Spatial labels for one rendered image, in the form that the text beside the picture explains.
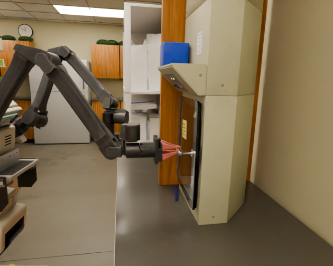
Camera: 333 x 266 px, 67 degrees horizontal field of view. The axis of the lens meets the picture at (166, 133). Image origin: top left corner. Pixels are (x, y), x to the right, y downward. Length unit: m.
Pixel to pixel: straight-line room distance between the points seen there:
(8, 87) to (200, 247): 0.83
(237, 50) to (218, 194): 0.50
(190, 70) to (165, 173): 0.61
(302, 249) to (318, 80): 0.58
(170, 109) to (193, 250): 0.63
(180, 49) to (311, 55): 0.49
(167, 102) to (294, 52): 0.57
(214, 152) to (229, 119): 0.12
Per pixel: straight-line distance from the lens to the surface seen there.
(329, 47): 1.07
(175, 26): 1.21
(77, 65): 1.42
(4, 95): 1.05
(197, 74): 0.83
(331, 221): 1.08
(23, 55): 1.00
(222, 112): 0.87
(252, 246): 0.94
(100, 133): 0.93
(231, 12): 0.89
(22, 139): 1.57
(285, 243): 0.99
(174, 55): 1.03
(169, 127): 1.21
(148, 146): 0.92
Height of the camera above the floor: 1.46
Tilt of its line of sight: 12 degrees down
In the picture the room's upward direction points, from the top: 1 degrees clockwise
